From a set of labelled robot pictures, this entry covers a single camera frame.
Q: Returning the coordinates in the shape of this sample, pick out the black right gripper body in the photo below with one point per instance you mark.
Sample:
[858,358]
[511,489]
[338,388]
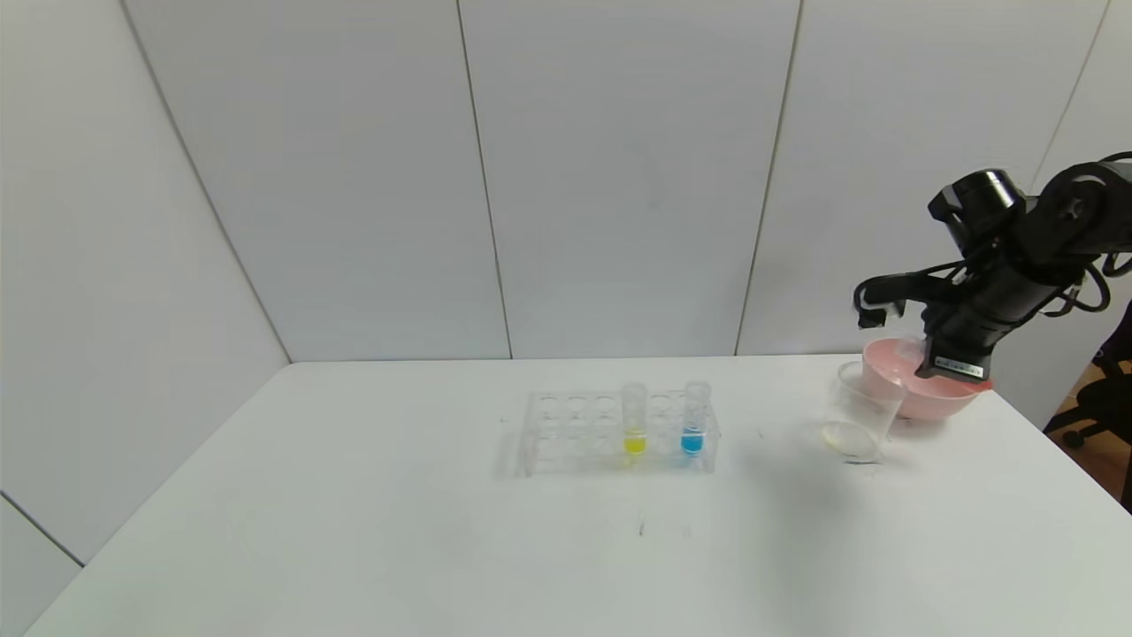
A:
[957,361]

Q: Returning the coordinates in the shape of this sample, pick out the red pigment test tube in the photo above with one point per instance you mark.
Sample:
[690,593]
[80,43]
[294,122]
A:
[911,352]

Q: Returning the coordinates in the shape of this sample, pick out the yellow pigment test tube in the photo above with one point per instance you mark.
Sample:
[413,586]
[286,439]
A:
[634,442]

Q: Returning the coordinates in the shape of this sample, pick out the clear plastic beaker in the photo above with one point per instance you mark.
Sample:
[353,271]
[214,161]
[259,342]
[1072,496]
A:
[853,425]

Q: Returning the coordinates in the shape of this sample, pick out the blue pigment test tube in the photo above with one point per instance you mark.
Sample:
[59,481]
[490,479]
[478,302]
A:
[692,442]

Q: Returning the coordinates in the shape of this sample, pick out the clear acrylic test tube rack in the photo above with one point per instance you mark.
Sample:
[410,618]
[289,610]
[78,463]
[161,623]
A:
[584,460]

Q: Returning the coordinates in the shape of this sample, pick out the pink bowl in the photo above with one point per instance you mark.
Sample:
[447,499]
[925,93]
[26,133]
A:
[937,404]

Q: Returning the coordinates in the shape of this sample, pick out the black office chair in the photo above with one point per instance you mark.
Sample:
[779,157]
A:
[1105,398]

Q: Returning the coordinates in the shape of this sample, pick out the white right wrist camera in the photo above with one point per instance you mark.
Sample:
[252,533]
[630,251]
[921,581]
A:
[884,292]

